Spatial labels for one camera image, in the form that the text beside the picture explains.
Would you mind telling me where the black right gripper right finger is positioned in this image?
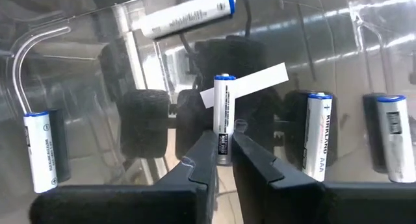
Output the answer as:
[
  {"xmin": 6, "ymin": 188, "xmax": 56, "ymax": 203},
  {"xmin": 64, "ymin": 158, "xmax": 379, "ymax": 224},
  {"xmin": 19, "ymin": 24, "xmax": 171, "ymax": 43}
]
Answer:
[{"xmin": 231, "ymin": 130, "xmax": 416, "ymax": 224}]

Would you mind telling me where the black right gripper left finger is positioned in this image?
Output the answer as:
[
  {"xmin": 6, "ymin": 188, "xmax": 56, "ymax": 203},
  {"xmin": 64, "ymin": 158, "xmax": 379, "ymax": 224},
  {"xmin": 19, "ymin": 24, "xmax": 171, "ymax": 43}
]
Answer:
[{"xmin": 28, "ymin": 129, "xmax": 218, "ymax": 224}]

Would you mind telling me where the clear plastic bin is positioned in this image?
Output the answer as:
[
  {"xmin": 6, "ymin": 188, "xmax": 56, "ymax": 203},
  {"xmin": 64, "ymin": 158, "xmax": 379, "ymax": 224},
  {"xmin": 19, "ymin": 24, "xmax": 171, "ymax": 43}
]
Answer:
[{"xmin": 0, "ymin": 0, "xmax": 416, "ymax": 224}]

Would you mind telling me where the white paper label strip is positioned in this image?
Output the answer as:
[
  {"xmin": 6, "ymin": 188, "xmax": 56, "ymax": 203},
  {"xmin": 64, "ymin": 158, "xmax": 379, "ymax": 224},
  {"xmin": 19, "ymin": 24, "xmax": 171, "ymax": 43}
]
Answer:
[{"xmin": 200, "ymin": 62, "xmax": 290, "ymax": 110}]

